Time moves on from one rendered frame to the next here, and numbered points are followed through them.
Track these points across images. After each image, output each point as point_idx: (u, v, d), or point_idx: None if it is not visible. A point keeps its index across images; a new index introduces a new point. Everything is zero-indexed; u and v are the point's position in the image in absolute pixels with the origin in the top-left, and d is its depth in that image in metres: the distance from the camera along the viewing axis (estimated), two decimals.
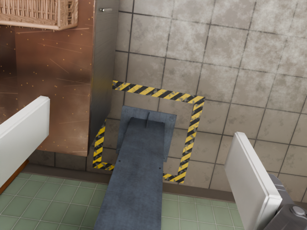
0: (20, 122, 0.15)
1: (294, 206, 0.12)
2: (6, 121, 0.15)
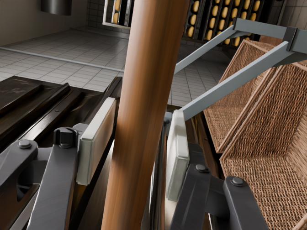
0: (104, 120, 0.17)
1: (197, 164, 0.14)
2: (94, 120, 0.17)
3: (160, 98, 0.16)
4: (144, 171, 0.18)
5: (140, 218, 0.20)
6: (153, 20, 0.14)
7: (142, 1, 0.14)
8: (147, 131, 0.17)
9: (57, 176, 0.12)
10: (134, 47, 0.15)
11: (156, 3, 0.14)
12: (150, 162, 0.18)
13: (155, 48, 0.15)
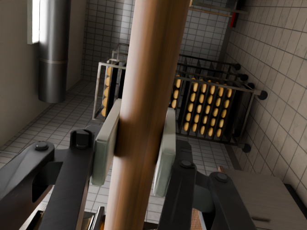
0: (116, 122, 0.17)
1: (182, 161, 0.14)
2: (107, 121, 0.17)
3: (159, 107, 0.17)
4: (145, 177, 0.19)
5: (142, 223, 0.21)
6: (152, 31, 0.15)
7: (141, 13, 0.15)
8: (147, 138, 0.17)
9: (71, 177, 0.12)
10: (134, 57, 0.16)
11: (155, 15, 0.14)
12: (151, 168, 0.19)
13: (154, 58, 0.15)
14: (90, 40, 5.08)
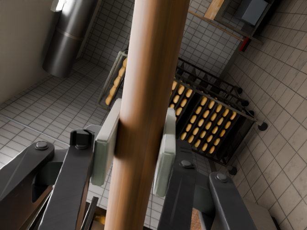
0: (116, 122, 0.17)
1: (182, 161, 0.14)
2: (107, 121, 0.17)
3: (159, 107, 0.17)
4: (145, 178, 0.19)
5: (142, 224, 0.21)
6: (151, 32, 0.15)
7: (141, 14, 0.15)
8: (147, 139, 0.17)
9: (71, 177, 0.12)
10: (133, 59, 0.16)
11: (155, 16, 0.14)
12: (151, 169, 0.19)
13: (154, 59, 0.15)
14: (101, 22, 4.95)
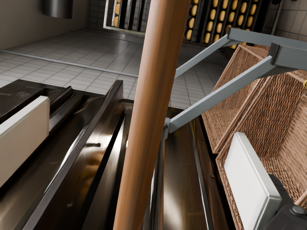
0: (20, 122, 0.15)
1: (294, 206, 0.12)
2: (6, 121, 0.15)
3: (162, 103, 0.23)
4: (151, 156, 0.25)
5: (148, 193, 0.27)
6: (158, 50, 0.21)
7: (151, 38, 0.21)
8: (153, 127, 0.24)
9: None
10: (145, 68, 0.22)
11: (160, 39, 0.21)
12: (156, 149, 0.25)
13: (159, 69, 0.22)
14: None
